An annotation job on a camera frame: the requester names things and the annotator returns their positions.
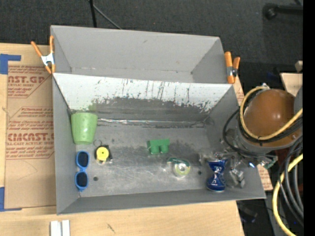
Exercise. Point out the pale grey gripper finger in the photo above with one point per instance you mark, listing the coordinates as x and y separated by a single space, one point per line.
205 157
237 178

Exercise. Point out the crushed blue drink can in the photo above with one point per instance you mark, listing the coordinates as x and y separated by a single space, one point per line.
216 182

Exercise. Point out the green toy brick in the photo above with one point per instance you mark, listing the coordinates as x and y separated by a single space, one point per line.
157 146

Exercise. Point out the grey metal bin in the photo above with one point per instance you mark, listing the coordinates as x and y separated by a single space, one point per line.
137 181

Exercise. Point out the yellow and black tape measure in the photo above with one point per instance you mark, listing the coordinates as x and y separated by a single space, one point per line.
102 153

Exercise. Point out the light green plastic cup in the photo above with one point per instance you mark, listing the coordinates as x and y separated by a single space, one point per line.
84 128

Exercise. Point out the blue sunglasses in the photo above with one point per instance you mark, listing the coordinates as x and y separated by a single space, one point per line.
82 178

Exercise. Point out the brown cardboard board red print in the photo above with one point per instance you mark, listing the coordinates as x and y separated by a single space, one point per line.
29 176

